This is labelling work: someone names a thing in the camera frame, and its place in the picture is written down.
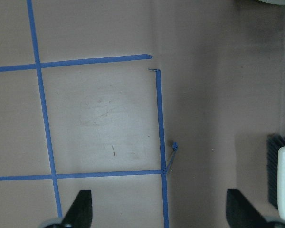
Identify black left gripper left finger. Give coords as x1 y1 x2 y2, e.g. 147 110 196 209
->
61 190 93 228

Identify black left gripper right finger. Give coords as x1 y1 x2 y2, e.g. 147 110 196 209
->
226 189 270 228

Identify white hand brush black bristles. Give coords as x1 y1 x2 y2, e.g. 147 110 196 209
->
266 134 285 221

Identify pale green plastic dustpan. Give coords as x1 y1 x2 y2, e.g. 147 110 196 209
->
258 0 285 5

